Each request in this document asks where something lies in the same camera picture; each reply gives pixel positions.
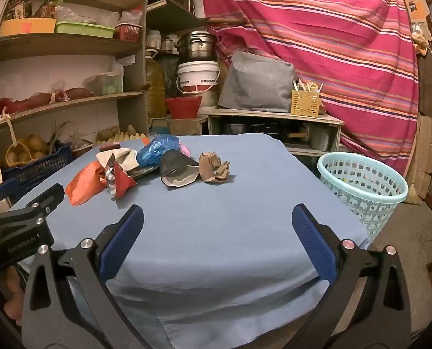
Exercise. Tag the person's left hand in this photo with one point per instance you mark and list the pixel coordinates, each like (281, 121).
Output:
(14, 291)

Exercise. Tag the wooden shelving unit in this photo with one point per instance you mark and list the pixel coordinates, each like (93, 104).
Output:
(56, 45)

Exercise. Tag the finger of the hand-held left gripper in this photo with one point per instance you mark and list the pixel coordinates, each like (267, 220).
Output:
(48, 196)
(3, 191)

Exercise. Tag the clear plastic container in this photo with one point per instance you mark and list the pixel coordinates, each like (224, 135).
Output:
(105, 84)

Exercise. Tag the maroon packet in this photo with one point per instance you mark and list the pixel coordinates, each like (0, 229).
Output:
(109, 148)

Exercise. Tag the bunch of wooden utensils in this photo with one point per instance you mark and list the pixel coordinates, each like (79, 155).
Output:
(307, 86)

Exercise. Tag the cardboard box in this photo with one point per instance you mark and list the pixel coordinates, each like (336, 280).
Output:
(187, 126)

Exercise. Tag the light blue plastic basket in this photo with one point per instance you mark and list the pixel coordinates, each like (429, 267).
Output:
(369, 196)

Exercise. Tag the dark paper bowl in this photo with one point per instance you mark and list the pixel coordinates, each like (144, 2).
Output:
(174, 165)

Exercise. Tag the metal cooking pot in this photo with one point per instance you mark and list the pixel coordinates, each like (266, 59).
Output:
(196, 47)

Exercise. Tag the dark blue plastic crate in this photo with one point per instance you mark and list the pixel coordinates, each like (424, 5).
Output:
(41, 169)

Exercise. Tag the small red basket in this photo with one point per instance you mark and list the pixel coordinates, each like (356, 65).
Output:
(128, 33)

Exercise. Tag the sweet potato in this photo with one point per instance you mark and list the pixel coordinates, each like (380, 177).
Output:
(78, 92)

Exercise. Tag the pink packet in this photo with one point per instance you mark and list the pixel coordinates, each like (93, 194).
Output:
(184, 149)

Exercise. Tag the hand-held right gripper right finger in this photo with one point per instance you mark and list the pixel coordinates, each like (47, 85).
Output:
(312, 240)

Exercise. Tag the red striped cloth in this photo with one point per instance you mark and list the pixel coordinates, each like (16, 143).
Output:
(328, 43)

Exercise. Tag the blue tablecloth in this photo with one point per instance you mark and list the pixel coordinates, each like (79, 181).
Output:
(208, 225)

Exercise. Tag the blue plastic bag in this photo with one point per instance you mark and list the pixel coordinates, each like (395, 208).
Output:
(154, 151)

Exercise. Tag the white paper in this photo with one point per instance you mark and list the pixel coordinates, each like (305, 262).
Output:
(128, 156)

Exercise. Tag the red plastic basket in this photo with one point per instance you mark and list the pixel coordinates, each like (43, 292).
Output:
(183, 107)

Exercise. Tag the brown paper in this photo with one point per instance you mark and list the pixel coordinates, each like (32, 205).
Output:
(212, 167)

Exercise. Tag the large oil bottle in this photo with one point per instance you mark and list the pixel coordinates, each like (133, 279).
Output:
(155, 87)

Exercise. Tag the white plastic bucket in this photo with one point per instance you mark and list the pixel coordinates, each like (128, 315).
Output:
(197, 78)

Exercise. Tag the grey fabric bag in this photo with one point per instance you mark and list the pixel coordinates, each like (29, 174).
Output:
(256, 83)

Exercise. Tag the green plastic tray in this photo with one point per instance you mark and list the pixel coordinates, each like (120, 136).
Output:
(85, 29)

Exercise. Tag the yellow egg tray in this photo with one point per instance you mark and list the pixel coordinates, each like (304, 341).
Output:
(123, 139)

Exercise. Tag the wicker basket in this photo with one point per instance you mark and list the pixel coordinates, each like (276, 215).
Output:
(12, 156)

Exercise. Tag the yellow box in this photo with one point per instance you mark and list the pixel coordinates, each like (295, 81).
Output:
(23, 27)

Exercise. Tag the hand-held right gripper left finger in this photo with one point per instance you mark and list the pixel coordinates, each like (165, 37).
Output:
(123, 240)

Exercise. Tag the yellow utensil holder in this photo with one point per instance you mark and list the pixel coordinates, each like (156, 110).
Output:
(305, 103)

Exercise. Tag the low wooden cabinet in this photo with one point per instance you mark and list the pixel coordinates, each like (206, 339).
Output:
(274, 116)

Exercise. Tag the red and silver snack wrapper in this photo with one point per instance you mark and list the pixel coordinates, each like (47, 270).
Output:
(123, 181)

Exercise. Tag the orange plastic bag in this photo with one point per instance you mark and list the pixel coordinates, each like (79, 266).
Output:
(83, 185)

